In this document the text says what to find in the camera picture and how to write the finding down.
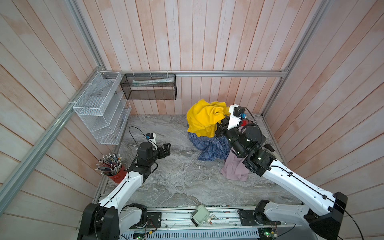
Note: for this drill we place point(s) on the yellow cloth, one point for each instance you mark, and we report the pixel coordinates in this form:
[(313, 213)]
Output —
[(203, 117)]

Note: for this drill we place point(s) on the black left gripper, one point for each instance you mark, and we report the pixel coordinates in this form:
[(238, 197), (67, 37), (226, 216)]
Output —
[(162, 154)]

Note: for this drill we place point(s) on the small white electronic device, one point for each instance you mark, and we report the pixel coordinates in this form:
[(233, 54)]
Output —
[(202, 215)]

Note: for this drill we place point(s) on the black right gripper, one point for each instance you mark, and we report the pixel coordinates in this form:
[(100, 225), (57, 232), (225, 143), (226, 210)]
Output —
[(222, 130)]

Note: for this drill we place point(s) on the black white stapler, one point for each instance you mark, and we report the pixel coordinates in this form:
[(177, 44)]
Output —
[(269, 148)]

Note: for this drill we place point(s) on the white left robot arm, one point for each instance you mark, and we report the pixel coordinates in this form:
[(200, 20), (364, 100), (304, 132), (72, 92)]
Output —
[(112, 216)]

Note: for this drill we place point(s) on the white wire mesh shelf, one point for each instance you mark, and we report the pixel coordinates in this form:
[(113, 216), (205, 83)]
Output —
[(102, 108)]

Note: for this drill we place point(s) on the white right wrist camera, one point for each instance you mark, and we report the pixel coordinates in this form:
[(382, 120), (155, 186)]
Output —
[(236, 116)]

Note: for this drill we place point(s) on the red cloth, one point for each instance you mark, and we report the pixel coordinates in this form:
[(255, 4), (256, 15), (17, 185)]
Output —
[(245, 122)]

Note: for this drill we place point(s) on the black wire mesh basket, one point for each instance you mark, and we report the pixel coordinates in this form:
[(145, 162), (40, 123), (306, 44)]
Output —
[(148, 87)]

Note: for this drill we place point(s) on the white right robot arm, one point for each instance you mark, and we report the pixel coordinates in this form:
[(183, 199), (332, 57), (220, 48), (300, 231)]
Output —
[(320, 210)]

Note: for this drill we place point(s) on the pink striped cloth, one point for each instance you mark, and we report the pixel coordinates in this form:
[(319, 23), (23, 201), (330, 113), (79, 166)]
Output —
[(234, 169)]

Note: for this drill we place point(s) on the blue checkered cloth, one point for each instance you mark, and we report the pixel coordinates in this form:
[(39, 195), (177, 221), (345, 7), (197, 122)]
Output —
[(211, 148)]

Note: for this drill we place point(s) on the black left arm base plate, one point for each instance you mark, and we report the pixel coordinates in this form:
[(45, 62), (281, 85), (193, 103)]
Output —
[(150, 220)]

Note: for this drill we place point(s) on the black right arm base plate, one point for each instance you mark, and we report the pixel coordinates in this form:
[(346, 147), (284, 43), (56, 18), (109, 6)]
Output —
[(254, 218)]

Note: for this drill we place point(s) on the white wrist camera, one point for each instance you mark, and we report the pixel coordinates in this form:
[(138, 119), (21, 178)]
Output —
[(236, 116), (151, 137)]

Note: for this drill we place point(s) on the red pen cup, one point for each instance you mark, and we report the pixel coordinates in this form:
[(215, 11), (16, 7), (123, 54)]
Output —
[(111, 165)]

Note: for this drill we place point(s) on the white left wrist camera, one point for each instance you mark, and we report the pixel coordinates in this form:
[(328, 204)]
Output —
[(151, 137)]

